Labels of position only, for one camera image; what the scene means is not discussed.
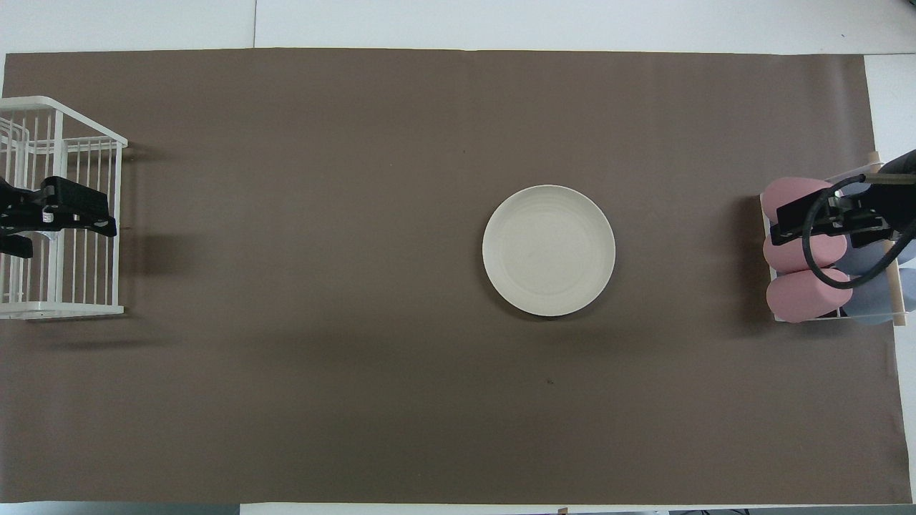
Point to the pink cup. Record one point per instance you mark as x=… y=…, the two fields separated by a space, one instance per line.
x=798 y=297
x=783 y=193
x=787 y=254

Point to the cream round plate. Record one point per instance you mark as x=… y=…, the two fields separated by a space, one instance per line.
x=548 y=250

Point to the brown table mat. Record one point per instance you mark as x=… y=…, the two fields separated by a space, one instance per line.
x=358 y=214

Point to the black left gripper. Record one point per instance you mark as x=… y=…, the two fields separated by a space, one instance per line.
x=18 y=211

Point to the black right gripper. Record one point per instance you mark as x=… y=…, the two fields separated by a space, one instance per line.
x=898 y=193

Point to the blue cup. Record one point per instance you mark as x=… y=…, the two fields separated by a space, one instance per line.
x=862 y=189
x=869 y=300
x=862 y=259

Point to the clear cup rack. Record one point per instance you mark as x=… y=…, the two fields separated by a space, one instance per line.
x=769 y=243

